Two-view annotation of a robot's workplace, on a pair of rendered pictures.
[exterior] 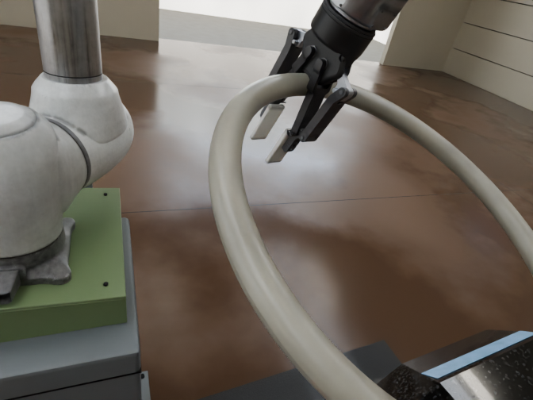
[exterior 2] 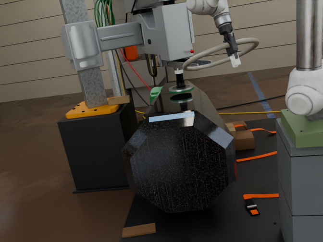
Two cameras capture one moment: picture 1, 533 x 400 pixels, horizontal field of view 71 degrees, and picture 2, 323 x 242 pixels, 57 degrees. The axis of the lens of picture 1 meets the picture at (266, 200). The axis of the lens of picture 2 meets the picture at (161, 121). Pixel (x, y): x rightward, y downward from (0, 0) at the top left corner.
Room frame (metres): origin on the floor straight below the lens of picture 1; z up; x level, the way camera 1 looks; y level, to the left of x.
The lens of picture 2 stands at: (2.10, 0.70, 1.46)
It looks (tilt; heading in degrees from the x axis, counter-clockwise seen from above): 18 degrees down; 219
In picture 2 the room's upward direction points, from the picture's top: 10 degrees counter-clockwise
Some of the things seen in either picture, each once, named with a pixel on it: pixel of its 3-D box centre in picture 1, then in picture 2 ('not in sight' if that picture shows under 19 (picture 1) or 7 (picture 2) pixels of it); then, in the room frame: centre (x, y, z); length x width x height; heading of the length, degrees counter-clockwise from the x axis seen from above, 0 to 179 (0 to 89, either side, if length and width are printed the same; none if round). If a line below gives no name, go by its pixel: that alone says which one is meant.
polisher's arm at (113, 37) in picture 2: not in sight; (102, 39); (0.07, -1.51, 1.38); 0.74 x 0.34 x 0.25; 151
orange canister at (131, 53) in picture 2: not in sight; (132, 51); (-2.22, -3.27, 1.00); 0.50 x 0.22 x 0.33; 26
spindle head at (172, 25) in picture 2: not in sight; (169, 34); (-0.02, -0.80, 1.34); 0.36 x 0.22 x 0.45; 59
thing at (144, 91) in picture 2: not in sight; (149, 78); (-2.42, -3.13, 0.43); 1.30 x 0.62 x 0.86; 26
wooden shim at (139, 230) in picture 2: not in sight; (139, 230); (0.85, -0.72, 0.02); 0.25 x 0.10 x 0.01; 130
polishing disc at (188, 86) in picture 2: not in sight; (180, 87); (0.02, -0.73, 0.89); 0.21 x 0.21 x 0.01
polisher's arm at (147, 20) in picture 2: not in sight; (157, 36); (-0.20, -1.06, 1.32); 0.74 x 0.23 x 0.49; 59
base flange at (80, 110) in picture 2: not in sight; (96, 106); (0.24, -1.61, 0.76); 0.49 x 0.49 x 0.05; 30
